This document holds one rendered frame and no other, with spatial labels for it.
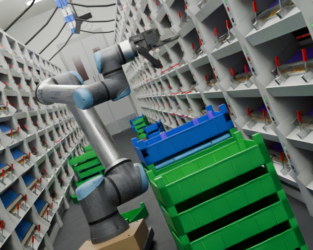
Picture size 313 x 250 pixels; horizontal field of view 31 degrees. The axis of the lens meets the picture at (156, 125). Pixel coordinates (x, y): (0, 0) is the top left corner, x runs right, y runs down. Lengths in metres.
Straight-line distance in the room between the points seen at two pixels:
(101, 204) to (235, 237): 1.19
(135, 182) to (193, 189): 1.23
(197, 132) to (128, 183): 0.96
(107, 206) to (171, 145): 0.93
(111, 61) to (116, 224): 0.75
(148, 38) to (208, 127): 0.74
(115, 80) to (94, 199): 0.57
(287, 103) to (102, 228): 1.03
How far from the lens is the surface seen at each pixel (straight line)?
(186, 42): 3.46
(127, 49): 2.38
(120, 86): 2.37
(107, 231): 2.60
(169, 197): 1.45
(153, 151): 1.74
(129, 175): 2.67
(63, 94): 2.51
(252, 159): 1.49
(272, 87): 2.00
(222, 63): 2.77
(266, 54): 2.10
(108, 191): 2.62
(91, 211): 2.61
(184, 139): 1.75
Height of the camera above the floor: 0.71
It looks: 4 degrees down
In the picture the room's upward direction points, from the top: 23 degrees counter-clockwise
